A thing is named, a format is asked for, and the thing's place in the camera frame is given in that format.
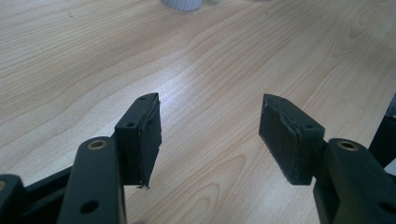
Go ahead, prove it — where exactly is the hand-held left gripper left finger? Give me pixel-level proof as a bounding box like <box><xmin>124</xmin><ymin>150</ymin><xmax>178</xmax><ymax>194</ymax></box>
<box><xmin>114</xmin><ymin>91</ymin><xmax>163</xmax><ymax>190</ymax></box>

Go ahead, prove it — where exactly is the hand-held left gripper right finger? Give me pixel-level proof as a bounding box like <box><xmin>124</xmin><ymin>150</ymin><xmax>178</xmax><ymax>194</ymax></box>
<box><xmin>258</xmin><ymin>93</ymin><xmax>326</xmax><ymax>187</ymax></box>

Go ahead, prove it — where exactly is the white key rack round base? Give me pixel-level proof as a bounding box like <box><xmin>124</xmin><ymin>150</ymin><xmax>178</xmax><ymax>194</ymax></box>
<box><xmin>160</xmin><ymin>0</ymin><xmax>220</xmax><ymax>13</ymax></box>

